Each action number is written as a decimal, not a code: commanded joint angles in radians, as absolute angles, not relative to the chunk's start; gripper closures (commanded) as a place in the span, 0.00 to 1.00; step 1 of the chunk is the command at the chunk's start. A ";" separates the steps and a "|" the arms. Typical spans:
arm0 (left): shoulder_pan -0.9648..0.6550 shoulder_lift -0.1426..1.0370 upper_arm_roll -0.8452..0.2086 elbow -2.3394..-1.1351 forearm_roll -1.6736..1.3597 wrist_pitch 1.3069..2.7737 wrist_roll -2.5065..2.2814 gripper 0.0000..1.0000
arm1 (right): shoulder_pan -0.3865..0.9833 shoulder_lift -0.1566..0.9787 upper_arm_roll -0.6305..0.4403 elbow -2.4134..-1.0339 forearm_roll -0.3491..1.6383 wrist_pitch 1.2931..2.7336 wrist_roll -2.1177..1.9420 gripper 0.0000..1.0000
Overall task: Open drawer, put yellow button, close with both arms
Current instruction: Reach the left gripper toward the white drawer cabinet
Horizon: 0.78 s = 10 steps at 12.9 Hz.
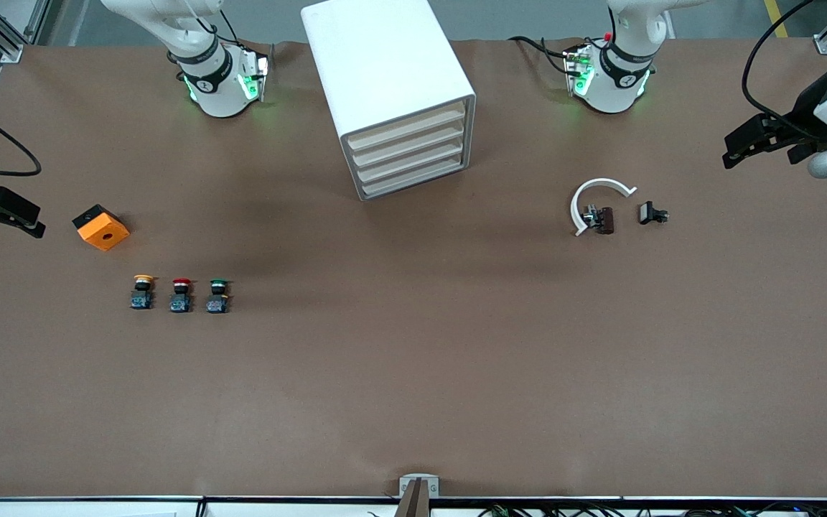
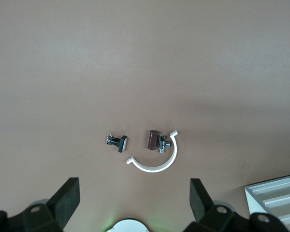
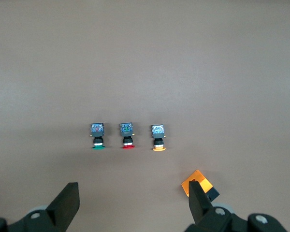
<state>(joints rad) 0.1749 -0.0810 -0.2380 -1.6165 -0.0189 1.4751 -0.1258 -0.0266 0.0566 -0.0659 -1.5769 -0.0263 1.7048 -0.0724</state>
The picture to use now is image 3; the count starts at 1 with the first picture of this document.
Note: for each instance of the orange black button box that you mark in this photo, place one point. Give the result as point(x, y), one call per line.
point(204, 183)

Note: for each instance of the yellow push button switch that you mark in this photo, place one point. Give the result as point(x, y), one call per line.
point(157, 134)

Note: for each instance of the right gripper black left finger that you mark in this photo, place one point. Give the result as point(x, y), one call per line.
point(62, 205)

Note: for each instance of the green push button switch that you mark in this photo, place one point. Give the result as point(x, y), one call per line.
point(97, 132)

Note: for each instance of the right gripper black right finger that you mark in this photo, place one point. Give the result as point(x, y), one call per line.
point(199, 207)

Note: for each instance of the red push button switch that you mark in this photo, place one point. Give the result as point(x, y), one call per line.
point(126, 132)

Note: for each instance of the brown table cover mat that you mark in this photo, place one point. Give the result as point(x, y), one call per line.
point(145, 60)

